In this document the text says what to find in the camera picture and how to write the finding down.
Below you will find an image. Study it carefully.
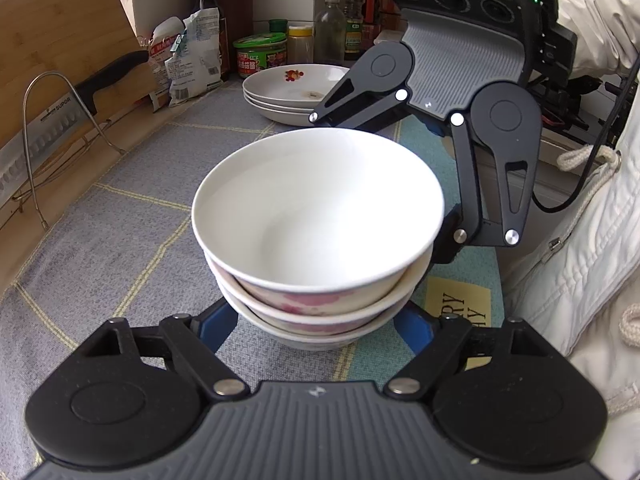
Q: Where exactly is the metal wire rack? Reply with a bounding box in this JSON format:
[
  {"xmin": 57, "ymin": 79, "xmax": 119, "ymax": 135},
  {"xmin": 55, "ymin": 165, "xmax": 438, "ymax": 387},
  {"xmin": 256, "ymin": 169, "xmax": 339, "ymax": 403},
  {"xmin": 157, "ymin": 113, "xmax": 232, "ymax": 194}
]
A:
[{"xmin": 11, "ymin": 72, "xmax": 128, "ymax": 232}]

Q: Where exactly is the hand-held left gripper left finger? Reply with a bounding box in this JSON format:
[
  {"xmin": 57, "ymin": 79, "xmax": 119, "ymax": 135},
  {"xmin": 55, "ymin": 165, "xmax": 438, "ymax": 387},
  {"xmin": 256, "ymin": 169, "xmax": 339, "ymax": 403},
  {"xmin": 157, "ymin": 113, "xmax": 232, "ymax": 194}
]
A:
[{"xmin": 80, "ymin": 299, "xmax": 249, "ymax": 401}]

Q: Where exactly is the person's white jacket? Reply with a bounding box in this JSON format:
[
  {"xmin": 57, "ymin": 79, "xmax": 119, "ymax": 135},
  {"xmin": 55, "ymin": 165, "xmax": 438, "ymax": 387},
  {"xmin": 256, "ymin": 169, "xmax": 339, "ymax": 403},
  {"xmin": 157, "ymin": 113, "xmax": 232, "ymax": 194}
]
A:
[{"xmin": 500, "ymin": 125, "xmax": 640, "ymax": 480}]

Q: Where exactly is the bamboo cutting board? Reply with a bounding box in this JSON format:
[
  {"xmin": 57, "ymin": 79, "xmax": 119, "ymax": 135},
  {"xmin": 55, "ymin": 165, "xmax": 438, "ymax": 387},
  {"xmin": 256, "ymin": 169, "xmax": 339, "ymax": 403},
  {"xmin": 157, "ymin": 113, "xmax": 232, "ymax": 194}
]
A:
[{"xmin": 0, "ymin": 0, "xmax": 157, "ymax": 196}]

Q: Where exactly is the black cable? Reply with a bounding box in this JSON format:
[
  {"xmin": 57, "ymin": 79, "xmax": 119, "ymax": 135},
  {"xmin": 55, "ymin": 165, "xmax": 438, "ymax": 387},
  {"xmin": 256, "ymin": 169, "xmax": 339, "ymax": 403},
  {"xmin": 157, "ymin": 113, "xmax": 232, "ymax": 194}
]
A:
[{"xmin": 530, "ymin": 67, "xmax": 638, "ymax": 213}]

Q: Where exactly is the red label bottle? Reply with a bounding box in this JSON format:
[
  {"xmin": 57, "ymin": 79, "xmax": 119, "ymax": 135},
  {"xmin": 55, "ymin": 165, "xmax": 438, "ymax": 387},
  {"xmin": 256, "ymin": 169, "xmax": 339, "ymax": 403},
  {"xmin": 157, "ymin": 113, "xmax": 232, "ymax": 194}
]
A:
[{"xmin": 364, "ymin": 0, "xmax": 385, "ymax": 36}]

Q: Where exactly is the clear glass condiment bottle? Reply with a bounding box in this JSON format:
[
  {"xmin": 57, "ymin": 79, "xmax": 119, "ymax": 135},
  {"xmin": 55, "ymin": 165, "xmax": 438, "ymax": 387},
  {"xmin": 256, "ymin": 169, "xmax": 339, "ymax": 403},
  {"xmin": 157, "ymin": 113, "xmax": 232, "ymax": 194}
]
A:
[{"xmin": 342, "ymin": 0, "xmax": 368, "ymax": 58}]

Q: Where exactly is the red and white food bag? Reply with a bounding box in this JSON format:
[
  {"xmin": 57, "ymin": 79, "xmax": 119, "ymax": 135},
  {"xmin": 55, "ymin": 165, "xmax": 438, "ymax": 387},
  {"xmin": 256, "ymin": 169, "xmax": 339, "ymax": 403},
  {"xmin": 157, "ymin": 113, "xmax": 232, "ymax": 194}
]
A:
[{"xmin": 147, "ymin": 16, "xmax": 188, "ymax": 111}]

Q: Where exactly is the white and blue food bag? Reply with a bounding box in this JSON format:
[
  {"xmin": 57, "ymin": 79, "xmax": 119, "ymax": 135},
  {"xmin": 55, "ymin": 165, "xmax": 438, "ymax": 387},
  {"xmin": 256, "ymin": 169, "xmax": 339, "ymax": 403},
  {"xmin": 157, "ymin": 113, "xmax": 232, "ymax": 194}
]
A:
[{"xmin": 165, "ymin": 7, "xmax": 225, "ymax": 108}]

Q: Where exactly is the green-lid sauce tub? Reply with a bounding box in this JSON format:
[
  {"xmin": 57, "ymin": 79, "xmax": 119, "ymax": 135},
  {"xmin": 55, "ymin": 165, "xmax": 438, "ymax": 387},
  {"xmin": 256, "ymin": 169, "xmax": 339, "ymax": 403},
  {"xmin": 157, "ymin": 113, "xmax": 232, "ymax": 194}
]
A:
[{"xmin": 232, "ymin": 32, "xmax": 288, "ymax": 80}]

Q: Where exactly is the white fruit-print plate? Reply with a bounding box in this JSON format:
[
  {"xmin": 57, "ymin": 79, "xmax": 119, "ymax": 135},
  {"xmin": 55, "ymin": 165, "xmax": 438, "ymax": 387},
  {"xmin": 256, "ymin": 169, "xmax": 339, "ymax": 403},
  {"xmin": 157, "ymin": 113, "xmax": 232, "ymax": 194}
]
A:
[
  {"xmin": 245, "ymin": 100, "xmax": 351, "ymax": 127},
  {"xmin": 242, "ymin": 64, "xmax": 351, "ymax": 103},
  {"xmin": 243, "ymin": 92, "xmax": 331, "ymax": 113}
]

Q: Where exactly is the grey and teal table cloth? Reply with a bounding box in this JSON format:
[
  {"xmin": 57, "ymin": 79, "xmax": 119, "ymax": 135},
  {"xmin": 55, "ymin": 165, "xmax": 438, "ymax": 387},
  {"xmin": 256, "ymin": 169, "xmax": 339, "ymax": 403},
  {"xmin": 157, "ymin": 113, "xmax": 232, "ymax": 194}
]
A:
[{"xmin": 0, "ymin": 89, "xmax": 506, "ymax": 466}]

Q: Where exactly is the wide white pink-flower bowl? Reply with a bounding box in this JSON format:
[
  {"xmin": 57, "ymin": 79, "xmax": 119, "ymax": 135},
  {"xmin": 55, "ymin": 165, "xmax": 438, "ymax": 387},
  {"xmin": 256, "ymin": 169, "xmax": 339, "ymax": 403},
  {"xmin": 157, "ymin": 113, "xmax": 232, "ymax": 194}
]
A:
[{"xmin": 220, "ymin": 295, "xmax": 416, "ymax": 353}]

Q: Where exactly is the yellow-lid spice jar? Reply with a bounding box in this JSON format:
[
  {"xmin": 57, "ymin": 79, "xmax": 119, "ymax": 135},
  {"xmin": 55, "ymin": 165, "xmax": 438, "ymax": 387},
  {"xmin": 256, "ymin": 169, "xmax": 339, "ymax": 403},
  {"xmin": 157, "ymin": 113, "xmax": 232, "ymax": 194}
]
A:
[{"xmin": 287, "ymin": 22, "xmax": 316, "ymax": 63}]

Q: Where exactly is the person's right forearm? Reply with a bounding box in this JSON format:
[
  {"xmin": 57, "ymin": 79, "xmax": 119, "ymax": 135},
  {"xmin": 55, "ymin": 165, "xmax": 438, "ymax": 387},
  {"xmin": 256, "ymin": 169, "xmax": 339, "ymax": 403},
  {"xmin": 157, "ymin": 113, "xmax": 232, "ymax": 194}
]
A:
[{"xmin": 555, "ymin": 0, "xmax": 640, "ymax": 81}]

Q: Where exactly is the clear bottle with red cap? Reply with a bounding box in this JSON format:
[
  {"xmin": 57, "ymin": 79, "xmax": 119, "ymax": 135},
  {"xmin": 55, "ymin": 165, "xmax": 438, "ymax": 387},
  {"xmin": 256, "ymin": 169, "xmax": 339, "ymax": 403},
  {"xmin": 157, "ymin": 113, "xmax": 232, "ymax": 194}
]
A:
[{"xmin": 314, "ymin": 0, "xmax": 347, "ymax": 66}]

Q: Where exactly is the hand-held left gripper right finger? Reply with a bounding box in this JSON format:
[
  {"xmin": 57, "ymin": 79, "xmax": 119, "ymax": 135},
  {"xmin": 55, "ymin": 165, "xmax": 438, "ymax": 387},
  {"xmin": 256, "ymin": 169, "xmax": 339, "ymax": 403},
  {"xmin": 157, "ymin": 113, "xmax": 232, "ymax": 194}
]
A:
[{"xmin": 384, "ymin": 304, "xmax": 568, "ymax": 403}]

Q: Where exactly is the black-handled kitchen knife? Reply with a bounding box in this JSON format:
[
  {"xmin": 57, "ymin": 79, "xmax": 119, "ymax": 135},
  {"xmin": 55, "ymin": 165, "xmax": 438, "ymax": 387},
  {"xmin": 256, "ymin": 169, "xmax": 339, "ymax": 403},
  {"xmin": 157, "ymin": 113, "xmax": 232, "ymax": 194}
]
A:
[{"xmin": 0, "ymin": 51, "xmax": 151, "ymax": 193}]

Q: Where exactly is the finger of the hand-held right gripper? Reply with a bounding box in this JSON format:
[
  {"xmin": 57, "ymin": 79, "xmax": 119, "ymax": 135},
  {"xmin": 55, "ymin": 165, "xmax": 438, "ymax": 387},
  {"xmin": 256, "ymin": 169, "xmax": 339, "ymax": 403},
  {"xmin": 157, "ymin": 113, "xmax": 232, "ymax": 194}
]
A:
[
  {"xmin": 307, "ymin": 66, "xmax": 411, "ymax": 131},
  {"xmin": 431, "ymin": 112, "xmax": 541, "ymax": 266}
]

